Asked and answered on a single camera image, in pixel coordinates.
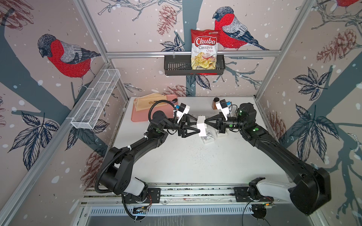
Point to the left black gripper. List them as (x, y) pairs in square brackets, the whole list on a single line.
[(182, 130)]

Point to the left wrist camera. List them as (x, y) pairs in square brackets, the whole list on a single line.
[(182, 110)]

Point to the beige cloth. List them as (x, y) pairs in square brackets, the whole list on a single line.
[(146, 102)]

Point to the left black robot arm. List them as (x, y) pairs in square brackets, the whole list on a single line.
[(115, 174)]

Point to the pink tray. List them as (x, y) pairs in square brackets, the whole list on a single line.
[(142, 115)]

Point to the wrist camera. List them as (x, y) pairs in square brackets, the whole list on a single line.
[(223, 106), (182, 110)]

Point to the Chuba cassava chips bag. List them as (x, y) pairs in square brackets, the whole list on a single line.
[(204, 48)]

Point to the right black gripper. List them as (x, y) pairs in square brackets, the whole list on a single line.
[(220, 123)]

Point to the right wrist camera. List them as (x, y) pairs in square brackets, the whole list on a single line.
[(223, 106)]

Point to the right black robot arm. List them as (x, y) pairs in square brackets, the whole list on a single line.
[(310, 188)]

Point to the orange spice jar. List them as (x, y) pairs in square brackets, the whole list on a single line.
[(215, 100)]

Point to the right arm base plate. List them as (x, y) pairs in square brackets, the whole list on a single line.
[(243, 194)]

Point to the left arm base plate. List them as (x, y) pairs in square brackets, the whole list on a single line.
[(149, 195)]

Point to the white mesh shelf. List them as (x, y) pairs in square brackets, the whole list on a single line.
[(91, 109)]

